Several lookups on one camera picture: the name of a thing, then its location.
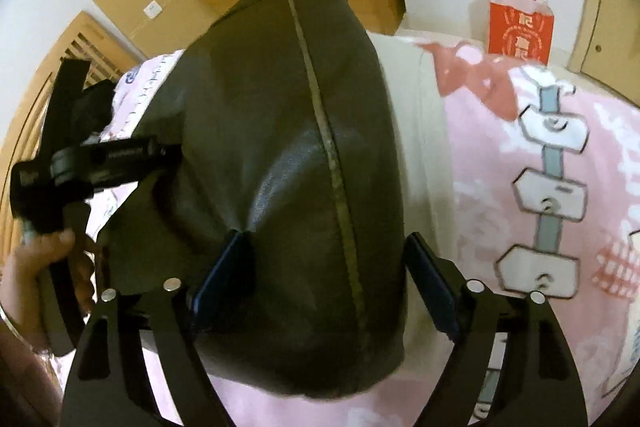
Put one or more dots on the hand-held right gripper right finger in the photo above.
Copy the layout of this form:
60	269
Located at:
435	282

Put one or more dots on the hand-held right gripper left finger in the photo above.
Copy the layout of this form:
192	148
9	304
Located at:
220	277

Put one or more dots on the dark leather jacket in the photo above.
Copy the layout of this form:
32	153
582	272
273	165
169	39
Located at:
280	157

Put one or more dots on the person's left forearm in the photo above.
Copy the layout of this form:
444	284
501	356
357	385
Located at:
25	382

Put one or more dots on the person's left hand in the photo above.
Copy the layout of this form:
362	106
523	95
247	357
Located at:
25	277

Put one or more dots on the black fur-hooded parka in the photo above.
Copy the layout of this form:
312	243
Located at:
97	107

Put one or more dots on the wooden slatted headboard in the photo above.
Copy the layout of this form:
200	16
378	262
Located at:
30	107

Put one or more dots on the pink printed blanket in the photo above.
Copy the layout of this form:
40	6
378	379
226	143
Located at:
500	157

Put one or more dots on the beige bed sheet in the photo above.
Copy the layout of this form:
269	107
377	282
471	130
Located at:
415	132

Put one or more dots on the red gift bag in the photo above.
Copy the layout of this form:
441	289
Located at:
520	32

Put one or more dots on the wooden door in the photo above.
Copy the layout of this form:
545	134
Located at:
615	22

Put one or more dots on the white wall socket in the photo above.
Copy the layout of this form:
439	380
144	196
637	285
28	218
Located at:
152	9

